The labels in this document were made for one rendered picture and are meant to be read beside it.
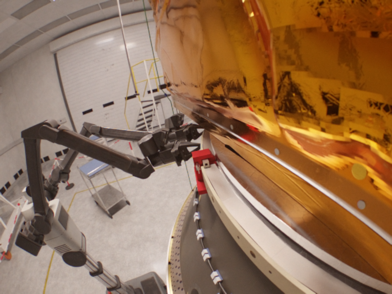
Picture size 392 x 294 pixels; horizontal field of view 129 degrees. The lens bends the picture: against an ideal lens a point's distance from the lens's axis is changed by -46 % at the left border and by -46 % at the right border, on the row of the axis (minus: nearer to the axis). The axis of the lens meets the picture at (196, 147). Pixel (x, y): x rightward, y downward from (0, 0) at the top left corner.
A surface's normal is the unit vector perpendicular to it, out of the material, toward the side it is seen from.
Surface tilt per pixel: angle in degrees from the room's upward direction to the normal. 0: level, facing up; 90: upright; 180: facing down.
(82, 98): 90
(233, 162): 0
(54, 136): 90
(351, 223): 90
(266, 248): 0
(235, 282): 62
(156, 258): 0
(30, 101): 90
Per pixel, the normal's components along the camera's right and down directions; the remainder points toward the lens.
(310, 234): -0.18, -0.90
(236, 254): -0.90, -0.15
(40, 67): 0.32, 0.33
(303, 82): -0.88, 0.28
